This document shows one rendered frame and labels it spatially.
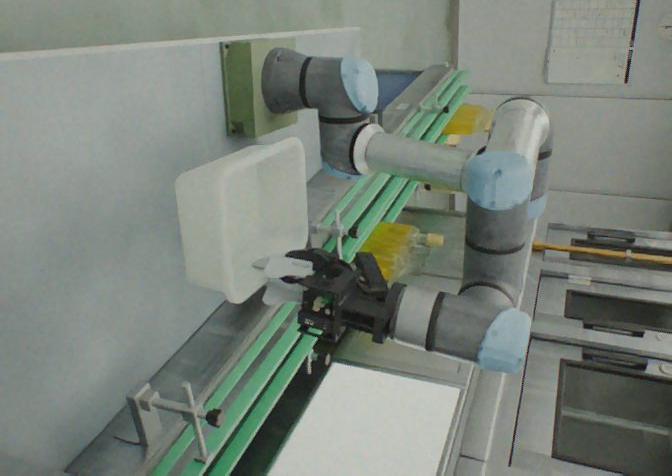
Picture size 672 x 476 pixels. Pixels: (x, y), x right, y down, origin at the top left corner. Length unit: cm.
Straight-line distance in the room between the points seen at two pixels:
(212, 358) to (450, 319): 68
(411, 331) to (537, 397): 82
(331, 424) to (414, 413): 18
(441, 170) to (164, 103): 55
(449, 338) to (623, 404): 87
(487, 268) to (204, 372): 68
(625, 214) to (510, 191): 728
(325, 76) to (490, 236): 68
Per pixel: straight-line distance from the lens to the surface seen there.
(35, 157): 98
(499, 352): 69
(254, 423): 124
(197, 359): 127
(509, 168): 70
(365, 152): 128
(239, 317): 136
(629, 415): 150
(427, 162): 120
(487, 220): 72
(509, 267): 75
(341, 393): 140
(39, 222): 99
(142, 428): 110
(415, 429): 132
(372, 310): 70
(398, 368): 145
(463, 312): 69
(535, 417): 144
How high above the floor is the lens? 148
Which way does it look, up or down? 20 degrees down
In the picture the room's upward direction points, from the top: 97 degrees clockwise
